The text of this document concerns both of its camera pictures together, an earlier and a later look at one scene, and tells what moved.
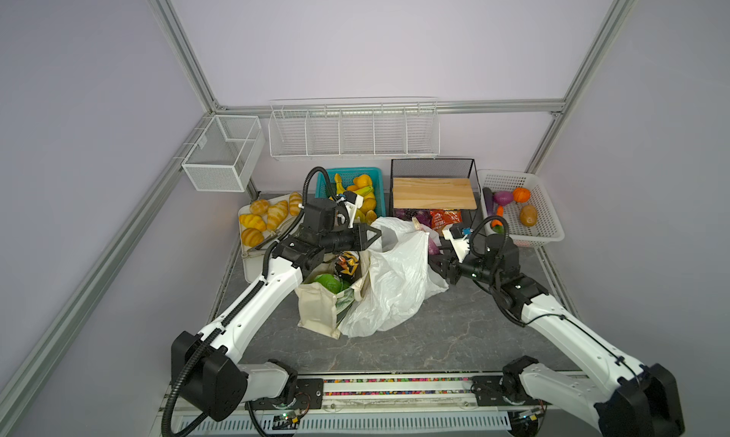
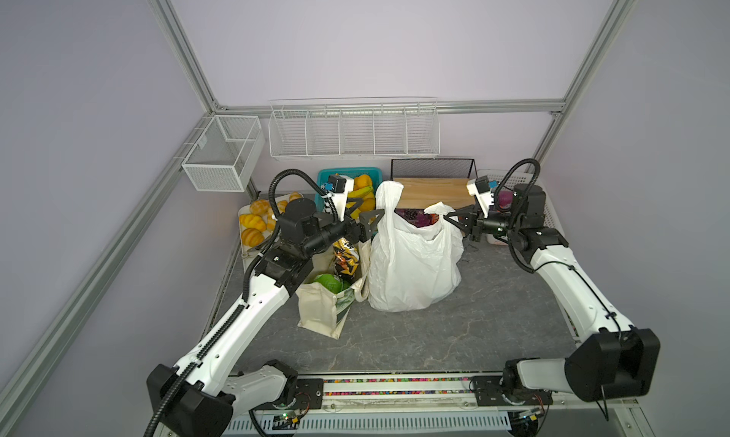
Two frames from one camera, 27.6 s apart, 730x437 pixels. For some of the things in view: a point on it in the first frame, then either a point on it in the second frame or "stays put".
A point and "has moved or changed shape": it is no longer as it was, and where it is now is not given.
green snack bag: [335, 284] stays put
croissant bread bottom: [252, 237] stays put
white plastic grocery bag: [400, 276] has moved or changed shape
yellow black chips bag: [347, 264] stays put
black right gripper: [448, 270] → [473, 225]
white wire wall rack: [355, 128] stays put
